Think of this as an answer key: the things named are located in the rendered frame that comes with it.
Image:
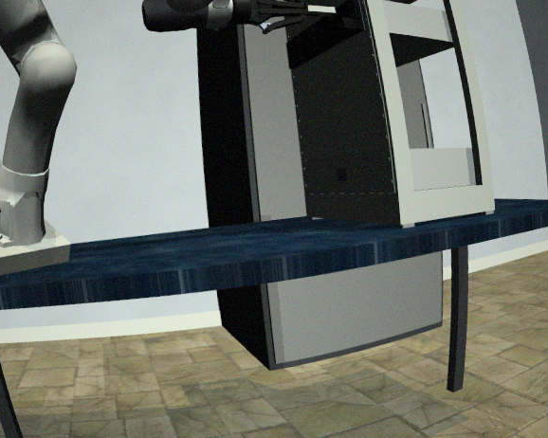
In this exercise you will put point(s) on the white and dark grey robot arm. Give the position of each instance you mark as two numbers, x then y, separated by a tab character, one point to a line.
48	71

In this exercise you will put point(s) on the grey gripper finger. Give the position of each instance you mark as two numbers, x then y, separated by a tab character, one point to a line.
290	4
301	13

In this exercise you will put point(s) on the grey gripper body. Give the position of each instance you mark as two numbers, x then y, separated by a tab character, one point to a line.
242	15

